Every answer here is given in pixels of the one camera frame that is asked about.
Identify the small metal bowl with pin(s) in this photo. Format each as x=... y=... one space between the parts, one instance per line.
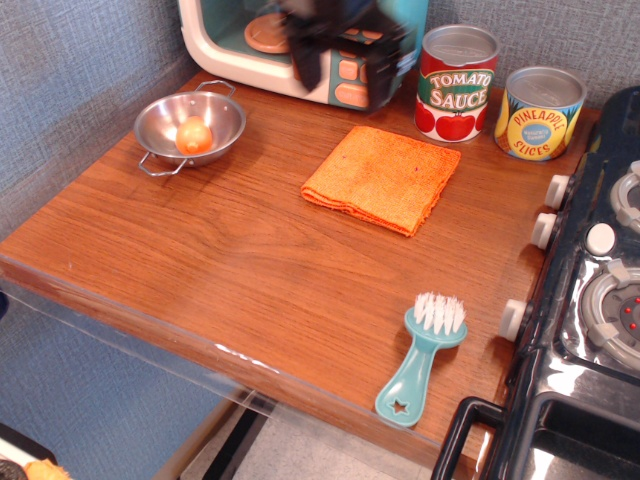
x=156 y=126

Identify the teal toy microwave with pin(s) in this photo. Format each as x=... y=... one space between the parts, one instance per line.
x=246 y=41

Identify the orange toy onion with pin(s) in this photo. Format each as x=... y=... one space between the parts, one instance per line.
x=193 y=136

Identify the black toy stove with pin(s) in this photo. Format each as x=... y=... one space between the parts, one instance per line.
x=572 y=404

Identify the teal scrub brush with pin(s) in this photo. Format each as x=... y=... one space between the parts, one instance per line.
x=435 y=322

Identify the yellow pineapple slices can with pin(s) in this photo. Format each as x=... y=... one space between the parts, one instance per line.
x=539 y=112

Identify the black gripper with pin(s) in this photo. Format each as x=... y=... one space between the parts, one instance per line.
x=312 y=27

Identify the orange towel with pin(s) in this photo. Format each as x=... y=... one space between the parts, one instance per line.
x=383 y=178

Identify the orange fuzzy object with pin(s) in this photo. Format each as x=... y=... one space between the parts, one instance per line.
x=34 y=470

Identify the red tomato sauce can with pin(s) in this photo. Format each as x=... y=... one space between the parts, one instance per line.
x=457 y=70

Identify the white stove knob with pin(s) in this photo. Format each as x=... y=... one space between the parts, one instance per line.
x=556 y=191
x=542 y=230
x=511 y=320

